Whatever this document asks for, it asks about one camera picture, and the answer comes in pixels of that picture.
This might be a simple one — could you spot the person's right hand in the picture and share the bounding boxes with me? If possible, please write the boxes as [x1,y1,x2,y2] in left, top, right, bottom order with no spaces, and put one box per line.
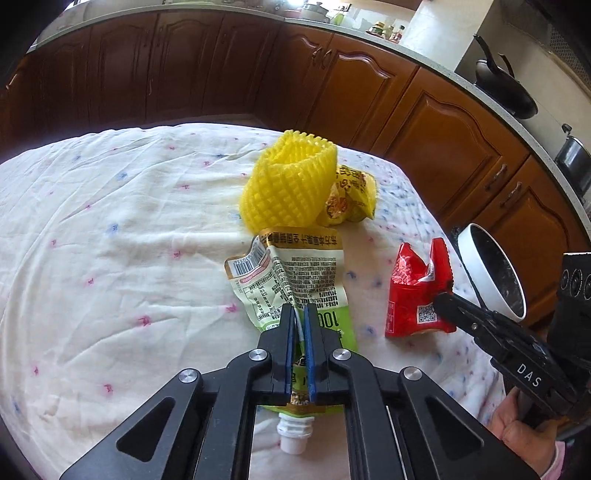
[489,394,561,467]

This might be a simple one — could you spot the yellow snack packet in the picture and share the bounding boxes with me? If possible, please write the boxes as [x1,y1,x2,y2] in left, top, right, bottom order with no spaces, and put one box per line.
[322,165,379,227]

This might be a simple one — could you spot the light kitchen countertop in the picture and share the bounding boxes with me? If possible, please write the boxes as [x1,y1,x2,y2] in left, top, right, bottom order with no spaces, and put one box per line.
[28,0,591,208]

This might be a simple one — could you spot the wooden lower cabinets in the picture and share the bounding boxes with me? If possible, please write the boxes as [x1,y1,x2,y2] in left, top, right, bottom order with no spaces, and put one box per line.
[0,11,589,333]

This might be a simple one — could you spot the green drink pouch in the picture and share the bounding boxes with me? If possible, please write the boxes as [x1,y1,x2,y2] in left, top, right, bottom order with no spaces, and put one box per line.
[225,227,360,455]

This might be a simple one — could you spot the group of seasoning jars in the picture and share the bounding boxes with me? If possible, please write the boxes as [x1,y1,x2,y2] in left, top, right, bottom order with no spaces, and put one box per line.
[367,21,407,42]

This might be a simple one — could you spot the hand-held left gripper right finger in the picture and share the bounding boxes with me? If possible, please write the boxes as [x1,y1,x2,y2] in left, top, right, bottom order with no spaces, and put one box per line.
[302,302,541,480]

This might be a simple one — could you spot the yellow foam fruit net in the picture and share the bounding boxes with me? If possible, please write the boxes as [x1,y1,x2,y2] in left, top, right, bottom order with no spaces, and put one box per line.
[240,130,340,230]

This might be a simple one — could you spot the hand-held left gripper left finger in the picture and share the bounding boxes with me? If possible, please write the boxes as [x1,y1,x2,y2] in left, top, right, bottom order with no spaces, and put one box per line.
[60,302,296,480]

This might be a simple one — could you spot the white flower-print tablecloth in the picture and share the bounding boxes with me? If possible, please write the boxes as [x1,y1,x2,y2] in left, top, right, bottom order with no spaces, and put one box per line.
[0,121,513,480]

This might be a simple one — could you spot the white bowl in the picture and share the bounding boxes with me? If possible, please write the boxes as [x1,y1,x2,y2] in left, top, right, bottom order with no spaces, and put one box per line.
[455,223,528,321]

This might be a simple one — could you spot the person's right forearm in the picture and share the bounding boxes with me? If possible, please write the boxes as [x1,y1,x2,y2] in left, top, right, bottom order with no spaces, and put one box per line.
[538,440,568,480]

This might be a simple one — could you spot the steel pot on counter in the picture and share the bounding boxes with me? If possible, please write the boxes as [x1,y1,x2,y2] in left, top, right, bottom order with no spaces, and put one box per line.
[300,1,331,23]

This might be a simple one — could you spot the black wok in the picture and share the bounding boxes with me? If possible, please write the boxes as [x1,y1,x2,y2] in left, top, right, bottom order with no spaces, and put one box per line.
[473,34,539,120]

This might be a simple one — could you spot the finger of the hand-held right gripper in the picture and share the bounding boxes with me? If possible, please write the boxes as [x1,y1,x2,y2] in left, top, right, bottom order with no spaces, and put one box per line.
[434,292,509,359]

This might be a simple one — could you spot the steel cooking pot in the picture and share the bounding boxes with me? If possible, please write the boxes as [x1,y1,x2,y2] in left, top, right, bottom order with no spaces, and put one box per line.
[554,124,591,195]

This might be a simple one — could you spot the red snack packet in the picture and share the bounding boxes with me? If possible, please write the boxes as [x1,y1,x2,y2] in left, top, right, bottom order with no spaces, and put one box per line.
[385,239,457,339]

